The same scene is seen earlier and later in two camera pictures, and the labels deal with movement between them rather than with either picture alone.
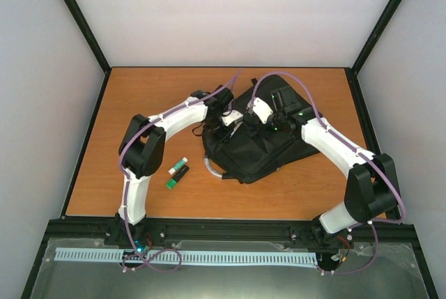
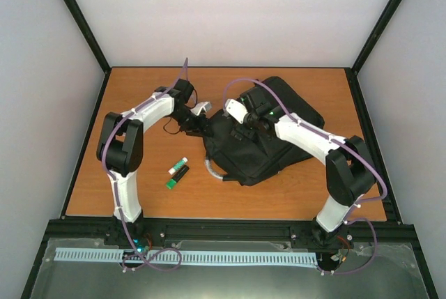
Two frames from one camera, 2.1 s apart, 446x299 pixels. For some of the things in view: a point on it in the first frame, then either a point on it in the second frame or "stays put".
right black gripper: (271, 134) → (247, 133)
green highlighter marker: (171, 183) stays put
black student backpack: (245, 157) stays put
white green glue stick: (178, 165) stays put
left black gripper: (221, 139) → (199, 128)
